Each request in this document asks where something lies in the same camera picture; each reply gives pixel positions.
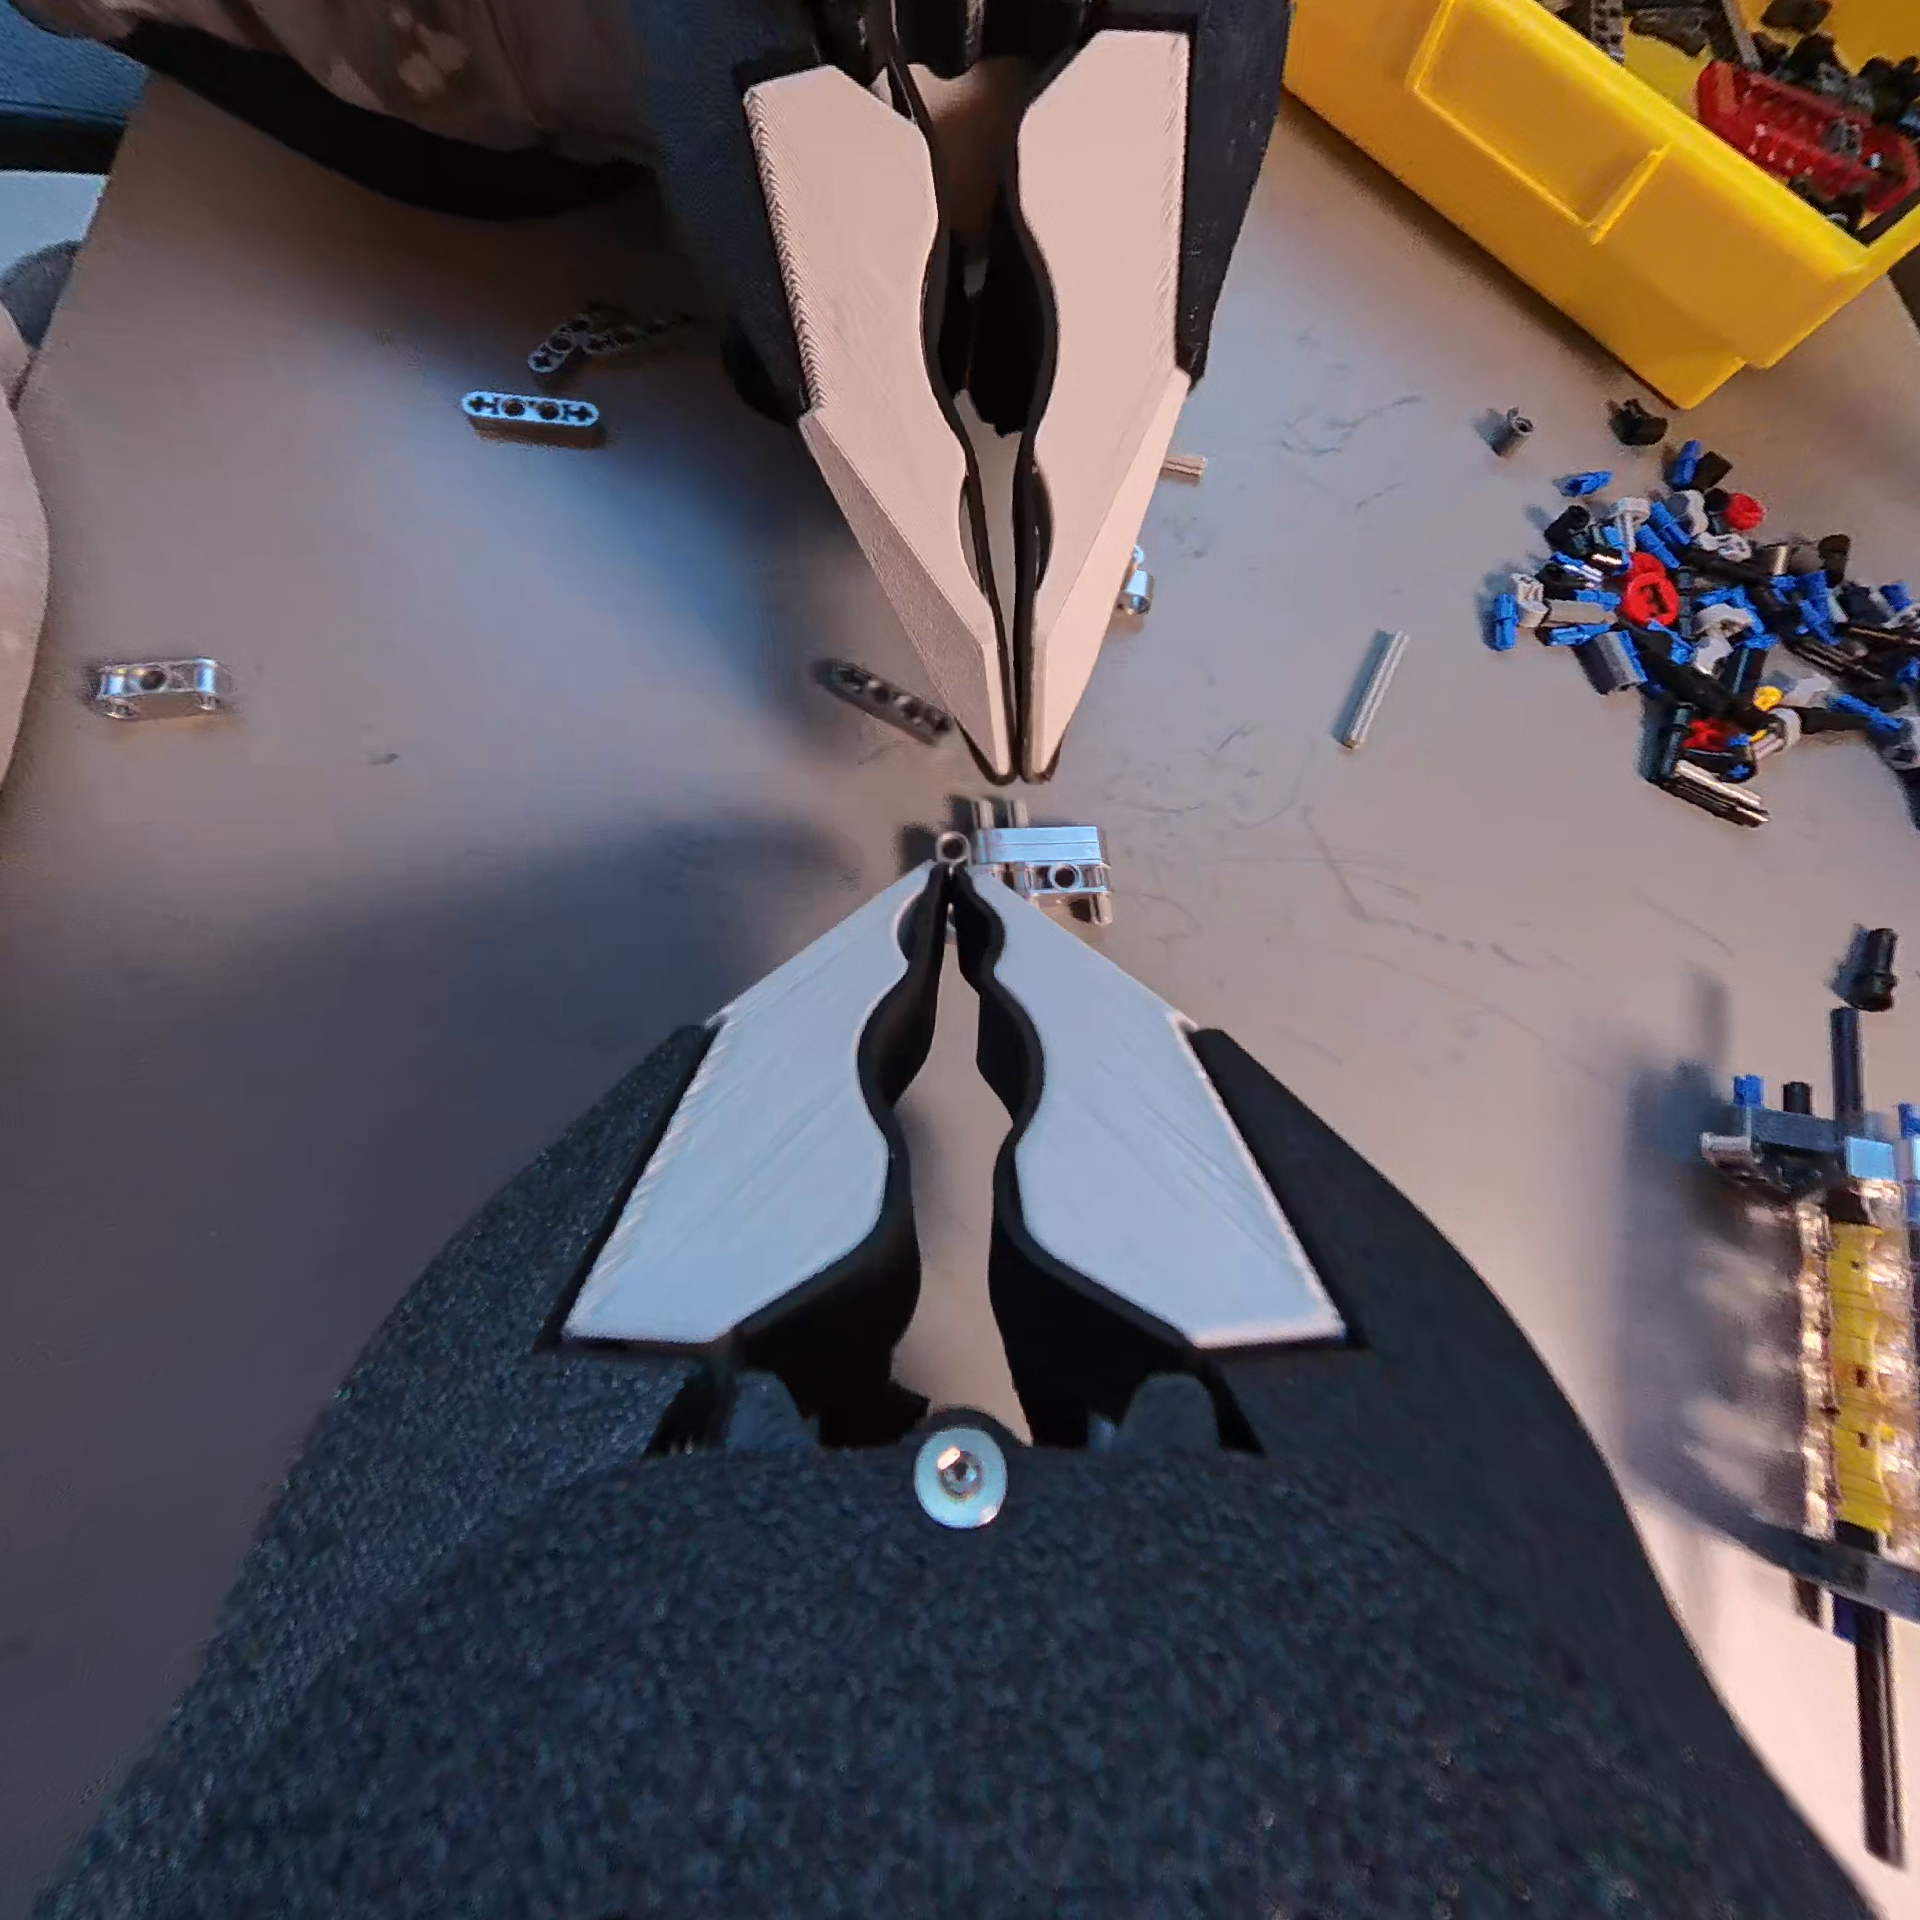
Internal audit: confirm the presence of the small yellow parts bin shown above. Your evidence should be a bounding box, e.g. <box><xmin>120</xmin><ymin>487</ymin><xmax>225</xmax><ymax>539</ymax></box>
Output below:
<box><xmin>1284</xmin><ymin>0</ymin><xmax>1920</xmax><ymax>409</ymax></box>

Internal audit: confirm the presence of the person's left forearm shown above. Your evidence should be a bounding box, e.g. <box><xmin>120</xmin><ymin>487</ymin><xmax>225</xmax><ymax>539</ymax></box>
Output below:
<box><xmin>0</xmin><ymin>0</ymin><xmax>676</xmax><ymax>168</ymax></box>

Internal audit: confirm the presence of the heap of black red parts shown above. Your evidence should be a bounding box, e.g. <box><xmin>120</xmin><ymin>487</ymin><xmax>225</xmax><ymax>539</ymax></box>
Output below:
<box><xmin>1562</xmin><ymin>0</ymin><xmax>1920</xmax><ymax>183</ymax></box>

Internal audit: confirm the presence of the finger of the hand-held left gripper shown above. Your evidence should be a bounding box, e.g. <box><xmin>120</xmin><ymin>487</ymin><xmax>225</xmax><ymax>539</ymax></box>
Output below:
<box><xmin>1017</xmin><ymin>34</ymin><xmax>1200</xmax><ymax>780</ymax></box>
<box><xmin>744</xmin><ymin>73</ymin><xmax>1021</xmax><ymax>780</ymax></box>

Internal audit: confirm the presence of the thin grey axle rod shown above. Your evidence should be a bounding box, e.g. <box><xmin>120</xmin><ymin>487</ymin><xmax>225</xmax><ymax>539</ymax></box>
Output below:
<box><xmin>1340</xmin><ymin>629</ymin><xmax>1413</xmax><ymax>746</ymax></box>

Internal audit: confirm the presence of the long grey holed beam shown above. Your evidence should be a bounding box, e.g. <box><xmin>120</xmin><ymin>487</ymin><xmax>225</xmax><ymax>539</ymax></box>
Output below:
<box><xmin>459</xmin><ymin>385</ymin><xmax>609</xmax><ymax>444</ymax></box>

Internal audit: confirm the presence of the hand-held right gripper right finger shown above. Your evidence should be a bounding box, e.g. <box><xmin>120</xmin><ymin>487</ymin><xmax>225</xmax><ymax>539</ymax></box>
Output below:
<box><xmin>955</xmin><ymin>864</ymin><xmax>1349</xmax><ymax>1377</ymax></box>

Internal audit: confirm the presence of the grey desk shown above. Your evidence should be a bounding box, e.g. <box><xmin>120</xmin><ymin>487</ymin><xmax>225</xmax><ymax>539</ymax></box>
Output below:
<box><xmin>0</xmin><ymin>63</ymin><xmax>1920</xmax><ymax>1920</ymax></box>

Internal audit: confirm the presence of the grey brick beam assembly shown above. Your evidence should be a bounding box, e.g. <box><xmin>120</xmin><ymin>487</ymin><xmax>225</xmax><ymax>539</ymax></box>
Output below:
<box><xmin>949</xmin><ymin>794</ymin><xmax>1121</xmax><ymax>921</ymax></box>

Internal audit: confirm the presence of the pile of blue brick pieces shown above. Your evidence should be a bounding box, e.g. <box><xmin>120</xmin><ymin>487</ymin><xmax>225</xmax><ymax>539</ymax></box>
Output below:
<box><xmin>1479</xmin><ymin>437</ymin><xmax>1920</xmax><ymax>827</ymax></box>

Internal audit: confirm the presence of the small silver brick connector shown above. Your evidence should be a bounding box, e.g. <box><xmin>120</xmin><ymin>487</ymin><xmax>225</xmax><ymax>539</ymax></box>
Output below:
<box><xmin>85</xmin><ymin>657</ymin><xmax>231</xmax><ymax>725</ymax></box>

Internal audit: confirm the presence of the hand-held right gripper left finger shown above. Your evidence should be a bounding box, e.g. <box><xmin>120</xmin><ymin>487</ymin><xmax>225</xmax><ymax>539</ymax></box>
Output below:
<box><xmin>563</xmin><ymin>864</ymin><xmax>951</xmax><ymax>1377</ymax></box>

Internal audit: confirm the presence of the yellow and clear brick model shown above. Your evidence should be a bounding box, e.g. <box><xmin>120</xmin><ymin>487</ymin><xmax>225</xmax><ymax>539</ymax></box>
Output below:
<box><xmin>1705</xmin><ymin>1005</ymin><xmax>1920</xmax><ymax>1864</ymax></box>

